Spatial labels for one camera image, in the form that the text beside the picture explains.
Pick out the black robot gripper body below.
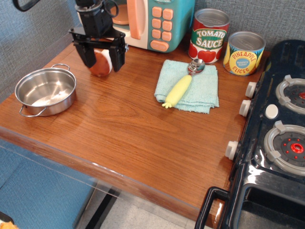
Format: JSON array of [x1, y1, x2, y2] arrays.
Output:
[[69, 0, 128, 52]]

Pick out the pineapple slices can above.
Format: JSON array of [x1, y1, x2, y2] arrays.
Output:
[[223, 31, 266, 76]]

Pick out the black toy stove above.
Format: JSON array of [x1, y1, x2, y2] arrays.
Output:
[[195, 40, 305, 229]]

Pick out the white stove knob lower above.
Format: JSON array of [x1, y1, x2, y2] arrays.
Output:
[[225, 141, 239, 160]]

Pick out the yellow handled metal spoon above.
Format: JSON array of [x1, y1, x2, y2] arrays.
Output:
[[162, 59, 205, 109]]

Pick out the stainless steel pot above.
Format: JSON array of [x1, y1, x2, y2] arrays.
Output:
[[15, 63, 77, 117]]

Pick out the white stove knob middle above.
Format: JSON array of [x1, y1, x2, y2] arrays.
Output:
[[239, 100, 251, 117]]

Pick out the teal toy microwave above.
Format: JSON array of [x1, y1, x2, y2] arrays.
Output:
[[104, 0, 195, 53]]

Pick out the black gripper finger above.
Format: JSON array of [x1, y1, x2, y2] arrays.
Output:
[[74, 44, 96, 68], [109, 45, 126, 72]]

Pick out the orange object bottom corner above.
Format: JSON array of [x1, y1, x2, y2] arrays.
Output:
[[0, 212, 19, 229]]

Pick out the white stove knob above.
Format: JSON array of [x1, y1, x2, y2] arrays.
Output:
[[225, 141, 239, 160], [239, 100, 251, 117], [245, 82, 257, 98]]

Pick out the tomato sauce can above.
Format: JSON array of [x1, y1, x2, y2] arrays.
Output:
[[188, 8, 230, 64]]

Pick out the brown white plush mushroom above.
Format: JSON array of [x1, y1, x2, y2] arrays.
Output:
[[89, 49, 112, 77]]

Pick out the light blue folded cloth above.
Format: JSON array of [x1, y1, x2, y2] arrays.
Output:
[[154, 60, 219, 114]]

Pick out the white stove knob upper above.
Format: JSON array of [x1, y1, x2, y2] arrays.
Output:
[[245, 82, 257, 98]]

